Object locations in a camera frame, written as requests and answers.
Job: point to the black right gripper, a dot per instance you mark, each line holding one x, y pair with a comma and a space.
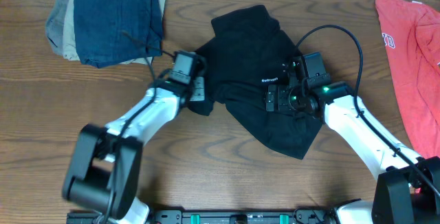
282, 102

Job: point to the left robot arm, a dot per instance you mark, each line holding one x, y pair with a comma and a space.
104, 169

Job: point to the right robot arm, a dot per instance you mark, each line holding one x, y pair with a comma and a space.
407, 189

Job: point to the red t-shirt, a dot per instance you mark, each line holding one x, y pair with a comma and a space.
410, 31

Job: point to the black t-shirt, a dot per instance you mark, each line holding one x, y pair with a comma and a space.
248, 53

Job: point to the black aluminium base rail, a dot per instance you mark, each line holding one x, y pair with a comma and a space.
301, 216

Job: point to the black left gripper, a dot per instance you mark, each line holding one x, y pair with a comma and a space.
201, 93

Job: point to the navy folded trousers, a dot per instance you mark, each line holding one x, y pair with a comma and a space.
110, 32

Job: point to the grey folded trousers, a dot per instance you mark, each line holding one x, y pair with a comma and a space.
54, 26

